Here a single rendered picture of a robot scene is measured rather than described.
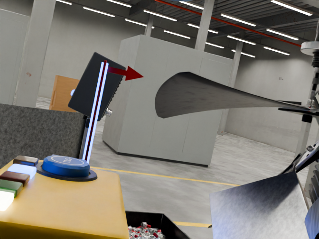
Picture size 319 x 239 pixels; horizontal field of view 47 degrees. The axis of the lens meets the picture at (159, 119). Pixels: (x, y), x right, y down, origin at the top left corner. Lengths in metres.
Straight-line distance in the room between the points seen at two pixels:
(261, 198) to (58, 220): 0.44
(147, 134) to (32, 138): 4.70
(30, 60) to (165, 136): 3.25
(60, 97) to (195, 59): 3.27
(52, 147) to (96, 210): 2.23
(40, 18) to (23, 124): 2.67
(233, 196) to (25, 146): 1.83
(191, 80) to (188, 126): 6.68
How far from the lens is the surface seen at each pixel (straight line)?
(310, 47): 0.65
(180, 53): 7.03
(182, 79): 0.51
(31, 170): 0.30
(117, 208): 0.26
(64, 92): 8.59
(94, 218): 0.23
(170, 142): 7.09
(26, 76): 4.76
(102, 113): 1.14
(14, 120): 2.26
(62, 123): 2.48
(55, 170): 0.31
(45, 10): 4.82
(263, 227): 0.59
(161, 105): 0.64
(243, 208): 0.62
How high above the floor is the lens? 1.15
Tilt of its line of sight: 3 degrees down
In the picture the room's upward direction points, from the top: 12 degrees clockwise
